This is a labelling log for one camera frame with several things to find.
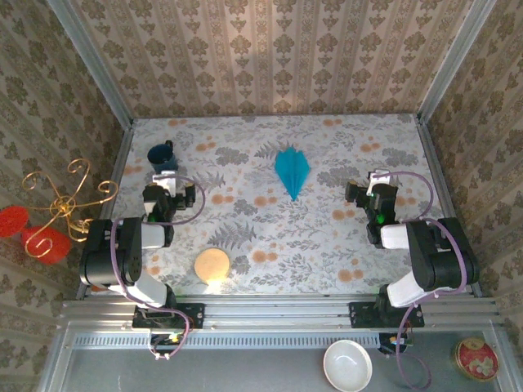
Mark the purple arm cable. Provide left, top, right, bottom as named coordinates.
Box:
left=109, top=175, right=205, bottom=363
left=379, top=171, right=475, bottom=390

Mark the small black controller board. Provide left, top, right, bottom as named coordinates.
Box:
left=378, top=332, right=413, bottom=354
left=147, top=331, right=184, bottom=352

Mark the red round tin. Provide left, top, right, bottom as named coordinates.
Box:
left=454, top=336, right=500, bottom=383

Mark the gold wire stand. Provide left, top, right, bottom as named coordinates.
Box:
left=22, top=158, right=119, bottom=259

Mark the white bowl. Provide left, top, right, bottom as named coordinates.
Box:
left=323, top=339, right=373, bottom=392

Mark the blue paper sheet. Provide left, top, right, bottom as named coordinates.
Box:
left=274, top=146, right=312, bottom=202

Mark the aluminium frame post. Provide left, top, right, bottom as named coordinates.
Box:
left=416, top=0, right=498, bottom=123
left=47, top=0, right=134, bottom=127

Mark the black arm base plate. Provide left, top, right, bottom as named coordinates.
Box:
left=132, top=302, right=206, bottom=330
left=349, top=301, right=425, bottom=329

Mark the grey slotted cable duct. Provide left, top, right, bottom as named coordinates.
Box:
left=67, top=334, right=383, bottom=349

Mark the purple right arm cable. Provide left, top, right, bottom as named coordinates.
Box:
left=379, top=171, right=475, bottom=390

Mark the round cork coaster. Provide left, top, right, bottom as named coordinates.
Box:
left=194, top=247, right=231, bottom=286

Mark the aluminium frame rail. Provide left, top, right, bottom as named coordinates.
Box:
left=60, top=293, right=502, bottom=332

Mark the dark blue mug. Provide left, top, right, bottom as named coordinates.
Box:
left=146, top=140, right=180, bottom=178

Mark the red plastic goblet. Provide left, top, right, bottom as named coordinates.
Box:
left=0, top=205, right=73, bottom=265

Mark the aluminium table side rail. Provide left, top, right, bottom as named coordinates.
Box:
left=415, top=116, right=483, bottom=297
left=76, top=118, right=135, bottom=300

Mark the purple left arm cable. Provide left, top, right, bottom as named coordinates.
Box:
left=109, top=175, right=205, bottom=363

